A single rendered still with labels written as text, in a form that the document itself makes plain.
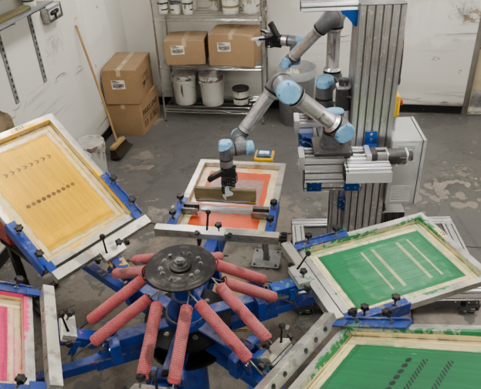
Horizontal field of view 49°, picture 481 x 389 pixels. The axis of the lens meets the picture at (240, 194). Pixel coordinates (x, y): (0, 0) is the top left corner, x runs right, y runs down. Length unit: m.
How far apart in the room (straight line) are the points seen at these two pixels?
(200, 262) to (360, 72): 1.54
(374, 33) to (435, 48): 3.42
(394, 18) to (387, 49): 0.17
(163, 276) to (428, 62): 4.93
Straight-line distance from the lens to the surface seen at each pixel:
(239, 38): 6.01
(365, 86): 3.23
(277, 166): 3.52
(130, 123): 6.29
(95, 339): 2.31
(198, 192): 3.06
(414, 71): 6.58
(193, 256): 2.29
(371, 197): 3.63
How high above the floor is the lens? 2.76
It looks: 33 degrees down
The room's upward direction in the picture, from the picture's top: 3 degrees counter-clockwise
